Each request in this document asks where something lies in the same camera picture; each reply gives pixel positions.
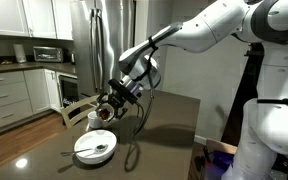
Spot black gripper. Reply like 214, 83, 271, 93
96, 79, 141, 121

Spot glass cup with food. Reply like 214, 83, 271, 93
96, 103, 114, 121

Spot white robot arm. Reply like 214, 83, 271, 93
98, 0, 288, 180

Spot white bowl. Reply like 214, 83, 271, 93
74, 130, 117, 165

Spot wooden chair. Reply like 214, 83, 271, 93
60, 95, 98, 129

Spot white mug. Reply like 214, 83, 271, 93
88, 111, 103, 129

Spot metal spoon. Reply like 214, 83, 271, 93
60, 144, 108, 157

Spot stainless steel refrigerator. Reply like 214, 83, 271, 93
70, 0, 135, 99

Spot toaster oven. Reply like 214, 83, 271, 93
33, 46, 63, 63

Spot white base cabinets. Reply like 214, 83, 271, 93
0, 69, 75, 129

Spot white upper cabinets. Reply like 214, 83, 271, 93
0, 0, 73, 40

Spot paper towel roll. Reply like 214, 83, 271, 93
13, 44, 26, 63

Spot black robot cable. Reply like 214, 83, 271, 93
123, 36, 162, 173

